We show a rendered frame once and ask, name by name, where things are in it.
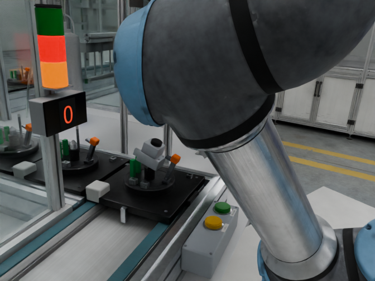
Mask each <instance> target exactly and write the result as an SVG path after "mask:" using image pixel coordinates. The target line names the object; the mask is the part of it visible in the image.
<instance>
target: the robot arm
mask: <svg viewBox="0 0 375 281"><path fill-rule="evenodd" d="M374 22H375V0H151V1H150V2H149V3H148V5H146V6H145V7H143V8H141V9H139V10H138V11H136V12H134V13H132V14H131V15H129V16H128V17H127V18H126V19H125V20H124V21H123V22H122V23H121V25H120V27H119V29H118V31H117V33H116V36H115V39H114V45H113V60H114V67H113V69H114V76H115V79H116V83H117V87H118V90H119V93H120V95H121V97H122V100H123V102H124V104H125V105H126V107H127V109H128V110H129V112H130V113H131V114H132V115H133V116H134V117H135V118H136V119H137V120H138V121H139V122H140V123H142V124H144V125H149V126H154V127H161V126H163V125H165V124H168V125H169V126H170V127H171V128H172V130H173V131H174V133H175V134H176V135H177V137H178V139H179V140H180V141H181V143H182V144H183V145H184V146H186V147H188V148H190V149H193V150H196V151H204V153H205V154H206V156H207V157H208V159H209V160H210V162H211V163H212V165H213V166H214V168H215V170H216V171H217V173H218V174H219V176H220V177H221V179H222V180H223V182H224V183H225V185H226V186H227V188H228V190H229V191H230V192H231V194H232V195H233V197H234V199H235V200H236V202H237V203H238V205H239V206H240V208H241V209H242V211H243V212H244V214H245V215H246V217H247V219H248V220H249V222H250V223H251V224H252V226H253V227H254V229H255V231H256V232H257V234H258V235H259V237H260V238H261V240H260V241H259V244H258V249H257V265H258V271H259V275H260V276H262V281H375V219H373V220H371V221H370V222H368V223H367V224H366V225H364V226H363V227H353V228H343V229H333V228H332V227H331V226H330V224H329V223H328V222H327V221H326V220H325V219H324V218H322V217H321V216H319V215H317V214H314V211H313V209H312V207H311V205H310V203H309V200H308V198H307V196H306V194H305V191H304V189H303V187H302V185H301V183H300V180H299V178H298V176H297V174H296V172H295V170H294V167H293V165H292V163H291V161H290V159H289V156H288V154H287V152H286V150H285V148H284V146H283V143H282V141H281V139H280V136H279V134H278V132H277V130H276V128H275V125H274V123H273V121H272V119H271V117H270V114H271V112H272V110H273V108H274V106H275V102H276V93H278V92H281V91H285V90H288V89H292V88H296V87H299V86H301V85H304V84H306V83H308V82H310V81H312V80H314V79H316V78H318V77H319V76H322V75H323V74H324V73H326V72H328V71H329V70H330V69H332V68H333V67H334V66H336V65H337V64H338V63H340V62H341V61H342V59H343V58H345V57H346V56H347V55H348V54H349V53H350V52H351V51H352V50H353V49H354V48H355V47H356V45H357V44H359V43H360V41H361V40H362V38H363V37H364V36H365V35H366V34H367V32H368V31H369V30H370V29H371V27H372V26H373V24H374Z"/></svg>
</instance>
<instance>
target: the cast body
mask: <svg viewBox="0 0 375 281"><path fill-rule="evenodd" d="M165 147H166V146H165V145H164V144H162V141H161V140H160V139H157V138H151V139H149V140H147V141H145V142H144V143H143V146H142V149H138V148H135V149H134V152H133V155H134V156H136V157H137V158H136V160H137V161H139V162H141V163H142V164H144V165H145V166H147V167H149V168H151V169H153V170H154V171H157V170H158V169H159V168H160V167H162V166H163V165H164V162H165V156H164V155H162V154H163V152H164V149H165Z"/></svg>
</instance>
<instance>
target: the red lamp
mask: <svg viewBox="0 0 375 281"><path fill-rule="evenodd" d="M37 39H38V46H39V56H40V61H42V62H65V61H66V48H65V36H43V35H38V36H37Z"/></svg>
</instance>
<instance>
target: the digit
mask: <svg viewBox="0 0 375 281"><path fill-rule="evenodd" d="M59 114H60V126H61V130H62V129H65V128H67V127H70V126H72V125H75V124H76V110H75V97H73V98H70V99H66V100H62V101H59Z"/></svg>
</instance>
